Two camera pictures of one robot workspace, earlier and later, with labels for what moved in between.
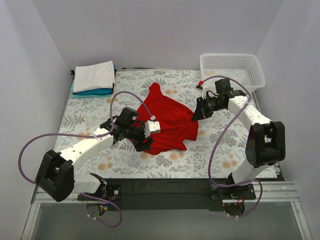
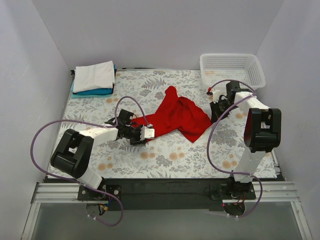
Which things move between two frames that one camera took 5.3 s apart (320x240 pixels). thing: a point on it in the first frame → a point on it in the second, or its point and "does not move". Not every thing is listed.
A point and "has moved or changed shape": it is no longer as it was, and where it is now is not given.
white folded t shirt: x=94 y=76 does not move
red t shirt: x=168 y=122 has moved or changed shape
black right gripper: x=205 y=108 → x=216 y=113
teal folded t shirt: x=96 y=93 does not move
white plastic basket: x=244 y=67 does not move
